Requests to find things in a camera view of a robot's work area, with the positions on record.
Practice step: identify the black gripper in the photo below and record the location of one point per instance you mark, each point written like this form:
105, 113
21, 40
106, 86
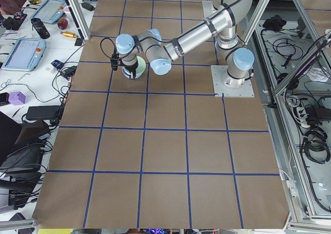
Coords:
129, 69

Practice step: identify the green bowl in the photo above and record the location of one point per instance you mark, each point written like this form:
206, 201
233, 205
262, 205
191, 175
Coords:
141, 66

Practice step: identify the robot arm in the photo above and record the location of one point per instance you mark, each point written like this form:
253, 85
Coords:
160, 54

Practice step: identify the blue bowl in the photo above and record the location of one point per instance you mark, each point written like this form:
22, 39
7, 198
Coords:
129, 74

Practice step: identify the black flat box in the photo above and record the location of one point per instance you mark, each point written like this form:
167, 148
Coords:
78, 42

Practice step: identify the small blue black device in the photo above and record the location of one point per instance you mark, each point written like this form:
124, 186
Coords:
57, 64

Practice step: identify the red apple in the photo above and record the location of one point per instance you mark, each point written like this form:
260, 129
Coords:
62, 23

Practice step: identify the white cup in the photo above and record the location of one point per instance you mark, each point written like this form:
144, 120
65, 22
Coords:
68, 13

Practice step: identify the black power adapter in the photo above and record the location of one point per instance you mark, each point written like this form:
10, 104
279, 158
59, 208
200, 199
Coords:
45, 112

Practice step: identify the far teach pendant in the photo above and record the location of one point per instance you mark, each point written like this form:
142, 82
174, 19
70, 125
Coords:
50, 11

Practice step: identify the teach pendant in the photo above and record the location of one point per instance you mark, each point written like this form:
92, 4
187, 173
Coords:
50, 11
25, 54

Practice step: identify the black water bottle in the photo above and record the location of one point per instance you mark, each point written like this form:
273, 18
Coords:
40, 28

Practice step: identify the near teach pendant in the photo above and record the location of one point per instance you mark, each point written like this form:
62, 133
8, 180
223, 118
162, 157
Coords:
25, 54

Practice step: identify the purple block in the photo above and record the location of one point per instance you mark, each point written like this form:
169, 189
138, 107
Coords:
17, 98

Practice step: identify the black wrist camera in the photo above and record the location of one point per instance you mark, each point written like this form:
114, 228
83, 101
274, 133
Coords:
115, 61

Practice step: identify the aluminium frame post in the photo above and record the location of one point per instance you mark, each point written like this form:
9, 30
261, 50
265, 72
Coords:
78, 19

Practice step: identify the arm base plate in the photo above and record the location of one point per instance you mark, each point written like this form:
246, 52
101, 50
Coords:
208, 9
226, 86

